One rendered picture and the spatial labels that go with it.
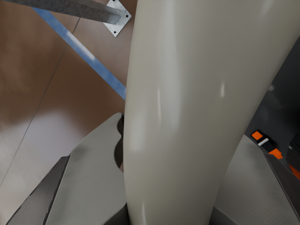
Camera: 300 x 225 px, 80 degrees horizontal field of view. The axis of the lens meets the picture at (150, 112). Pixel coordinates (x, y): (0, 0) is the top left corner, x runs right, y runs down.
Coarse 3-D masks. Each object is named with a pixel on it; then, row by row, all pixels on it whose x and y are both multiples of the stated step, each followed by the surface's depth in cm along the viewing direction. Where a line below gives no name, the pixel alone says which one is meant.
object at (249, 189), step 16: (240, 144) 9; (240, 160) 8; (256, 160) 8; (224, 176) 7; (240, 176) 7; (256, 176) 7; (272, 176) 7; (224, 192) 6; (240, 192) 6; (256, 192) 6; (272, 192) 6; (224, 208) 6; (240, 208) 6; (256, 208) 6; (272, 208) 6; (288, 208) 6; (224, 224) 6; (240, 224) 5; (256, 224) 5; (272, 224) 5; (288, 224) 5
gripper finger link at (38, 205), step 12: (60, 168) 8; (48, 180) 7; (60, 180) 7; (36, 192) 7; (48, 192) 7; (24, 204) 6; (36, 204) 6; (48, 204) 6; (12, 216) 6; (24, 216) 6; (36, 216) 6
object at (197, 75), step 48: (144, 0) 3; (192, 0) 2; (240, 0) 2; (288, 0) 2; (144, 48) 3; (192, 48) 3; (240, 48) 2; (288, 48) 3; (144, 96) 3; (192, 96) 3; (240, 96) 3; (144, 144) 4; (192, 144) 3; (144, 192) 4; (192, 192) 4
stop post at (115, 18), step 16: (16, 0) 70; (32, 0) 75; (48, 0) 80; (64, 0) 86; (80, 0) 97; (112, 0) 130; (80, 16) 102; (96, 16) 112; (112, 16) 124; (128, 16) 130; (112, 32) 138
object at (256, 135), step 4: (256, 132) 122; (260, 132) 121; (252, 136) 124; (256, 136) 122; (260, 136) 121; (264, 136) 121; (256, 140) 123; (260, 140) 123; (264, 140) 120; (268, 140) 119; (260, 144) 121; (264, 144) 120; (268, 144) 119; (264, 148) 121; (268, 148) 119; (272, 148) 118; (276, 148) 117; (268, 152) 120; (272, 152) 118; (276, 152) 117; (280, 152) 116; (276, 156) 117
